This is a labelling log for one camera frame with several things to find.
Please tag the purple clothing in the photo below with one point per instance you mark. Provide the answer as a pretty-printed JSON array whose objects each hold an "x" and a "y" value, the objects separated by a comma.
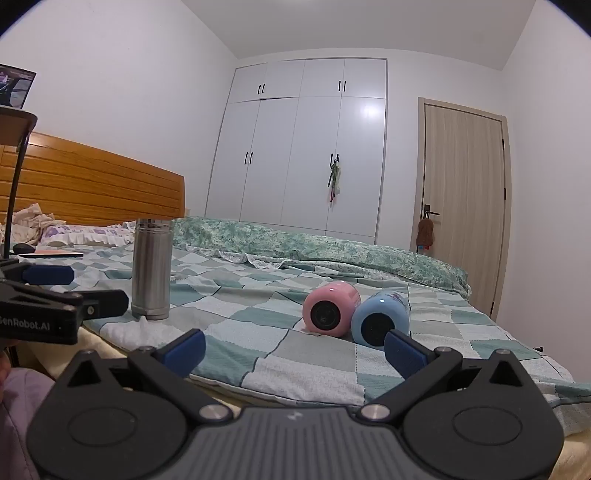
[{"x": 18, "y": 415}]

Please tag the brown hanging cloth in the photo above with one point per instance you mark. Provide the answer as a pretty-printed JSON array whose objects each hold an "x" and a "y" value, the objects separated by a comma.
[{"x": 425, "y": 233}]

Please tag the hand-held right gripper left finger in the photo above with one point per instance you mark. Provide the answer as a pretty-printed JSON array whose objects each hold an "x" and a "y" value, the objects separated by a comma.
[{"x": 184, "y": 353}]

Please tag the green floral quilt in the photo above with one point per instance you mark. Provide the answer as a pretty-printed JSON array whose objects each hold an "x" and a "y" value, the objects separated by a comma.
[{"x": 323, "y": 249}]

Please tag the pink cup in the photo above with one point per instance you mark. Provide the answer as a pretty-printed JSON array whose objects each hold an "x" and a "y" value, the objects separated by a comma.
[{"x": 339, "y": 300}]

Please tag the stainless steel cup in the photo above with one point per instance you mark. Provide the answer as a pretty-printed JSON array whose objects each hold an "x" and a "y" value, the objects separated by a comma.
[{"x": 151, "y": 272}]

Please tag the thin red book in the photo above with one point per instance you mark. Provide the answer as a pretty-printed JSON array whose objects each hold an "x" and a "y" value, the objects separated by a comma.
[{"x": 51, "y": 254}]

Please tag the purple floral pillow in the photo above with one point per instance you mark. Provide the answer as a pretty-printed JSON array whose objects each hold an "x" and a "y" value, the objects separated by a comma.
[{"x": 87, "y": 235}]

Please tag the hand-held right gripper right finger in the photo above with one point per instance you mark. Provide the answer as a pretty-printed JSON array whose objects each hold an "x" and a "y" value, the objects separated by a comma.
[{"x": 404, "y": 353}]

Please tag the black computer mouse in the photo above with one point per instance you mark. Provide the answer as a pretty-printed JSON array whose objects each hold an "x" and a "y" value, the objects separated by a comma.
[{"x": 24, "y": 249}]

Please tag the white wardrobe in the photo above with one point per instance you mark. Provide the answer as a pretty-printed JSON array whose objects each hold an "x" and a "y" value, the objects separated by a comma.
[{"x": 300, "y": 161}]

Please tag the green checkered bed sheet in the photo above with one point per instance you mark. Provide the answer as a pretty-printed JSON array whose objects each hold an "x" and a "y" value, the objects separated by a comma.
[{"x": 258, "y": 323}]

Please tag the crumpled cream cloth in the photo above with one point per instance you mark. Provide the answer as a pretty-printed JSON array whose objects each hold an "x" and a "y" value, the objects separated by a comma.
[{"x": 27, "y": 219}]

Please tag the colourful hanging trinkets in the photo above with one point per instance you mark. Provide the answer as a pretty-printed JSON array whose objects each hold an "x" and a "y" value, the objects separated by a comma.
[{"x": 334, "y": 177}]

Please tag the beige wooden door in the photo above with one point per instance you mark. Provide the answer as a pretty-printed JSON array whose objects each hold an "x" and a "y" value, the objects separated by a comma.
[{"x": 461, "y": 207}]

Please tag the wooden headboard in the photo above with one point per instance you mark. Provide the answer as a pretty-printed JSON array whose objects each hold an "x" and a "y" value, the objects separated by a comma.
[{"x": 92, "y": 184}]

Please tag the cream mattress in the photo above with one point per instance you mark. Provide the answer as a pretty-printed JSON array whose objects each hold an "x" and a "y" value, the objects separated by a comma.
[{"x": 99, "y": 344}]

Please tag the blue cup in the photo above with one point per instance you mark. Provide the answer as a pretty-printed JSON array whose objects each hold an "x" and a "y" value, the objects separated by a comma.
[{"x": 392, "y": 309}]

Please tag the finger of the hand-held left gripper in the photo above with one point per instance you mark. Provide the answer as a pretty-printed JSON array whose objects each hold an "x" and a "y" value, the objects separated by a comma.
[
  {"x": 48, "y": 274},
  {"x": 106, "y": 303}
]

